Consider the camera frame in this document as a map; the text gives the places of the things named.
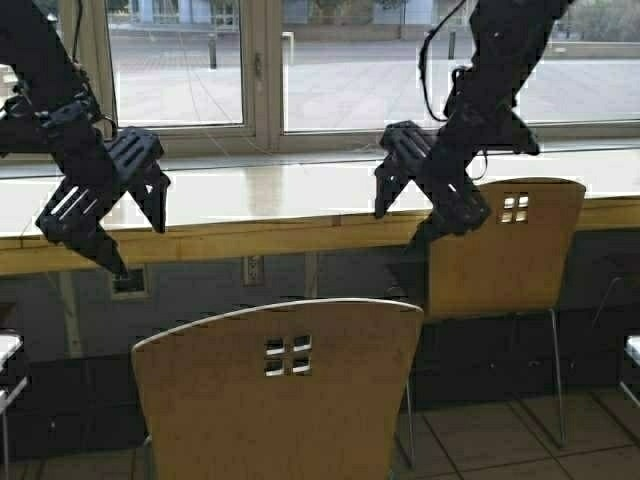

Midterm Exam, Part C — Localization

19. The wooden chair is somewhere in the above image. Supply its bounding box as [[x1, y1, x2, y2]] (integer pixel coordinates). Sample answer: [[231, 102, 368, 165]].
[[131, 298, 423, 479], [409, 177, 586, 447]]

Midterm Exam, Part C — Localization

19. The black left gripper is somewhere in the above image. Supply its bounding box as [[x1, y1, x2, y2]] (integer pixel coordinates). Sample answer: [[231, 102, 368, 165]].
[[36, 107, 171, 276]]

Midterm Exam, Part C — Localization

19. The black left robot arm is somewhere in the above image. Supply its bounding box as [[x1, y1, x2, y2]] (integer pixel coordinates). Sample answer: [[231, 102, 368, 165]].
[[1, 1, 170, 275]]

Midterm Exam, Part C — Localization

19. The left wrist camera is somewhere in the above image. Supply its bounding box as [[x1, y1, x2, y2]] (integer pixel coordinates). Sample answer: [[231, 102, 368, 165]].
[[1, 95, 57, 158]]

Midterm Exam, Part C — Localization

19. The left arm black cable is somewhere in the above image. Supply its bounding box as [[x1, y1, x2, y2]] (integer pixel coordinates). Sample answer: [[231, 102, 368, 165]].
[[69, 0, 119, 141]]

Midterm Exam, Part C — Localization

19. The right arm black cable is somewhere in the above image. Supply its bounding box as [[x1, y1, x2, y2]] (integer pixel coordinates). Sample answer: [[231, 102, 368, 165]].
[[418, 0, 471, 124]]

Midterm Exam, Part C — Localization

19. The robot base left corner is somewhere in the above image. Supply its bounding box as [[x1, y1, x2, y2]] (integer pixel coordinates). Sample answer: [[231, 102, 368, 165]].
[[1, 330, 28, 415]]

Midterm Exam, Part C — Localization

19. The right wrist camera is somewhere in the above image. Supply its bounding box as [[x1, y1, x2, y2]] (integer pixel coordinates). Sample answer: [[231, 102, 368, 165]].
[[489, 108, 541, 156]]

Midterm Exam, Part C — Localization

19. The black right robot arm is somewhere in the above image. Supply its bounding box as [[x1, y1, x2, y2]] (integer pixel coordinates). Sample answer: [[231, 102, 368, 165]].
[[375, 1, 569, 263]]

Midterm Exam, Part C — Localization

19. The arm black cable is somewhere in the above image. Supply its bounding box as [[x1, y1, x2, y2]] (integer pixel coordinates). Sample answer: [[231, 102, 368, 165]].
[[418, 0, 471, 124], [69, 0, 119, 141]]

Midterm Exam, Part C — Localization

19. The long wooden window counter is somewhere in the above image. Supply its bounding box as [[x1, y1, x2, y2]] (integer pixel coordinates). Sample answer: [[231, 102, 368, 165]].
[[0, 149, 640, 276]]

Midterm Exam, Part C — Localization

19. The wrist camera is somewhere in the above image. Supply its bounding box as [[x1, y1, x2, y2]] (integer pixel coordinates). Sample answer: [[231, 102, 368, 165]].
[[489, 108, 541, 156], [1, 95, 57, 158]]

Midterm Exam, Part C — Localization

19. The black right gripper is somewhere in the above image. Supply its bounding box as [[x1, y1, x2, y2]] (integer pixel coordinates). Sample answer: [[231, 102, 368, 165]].
[[374, 107, 491, 260]]

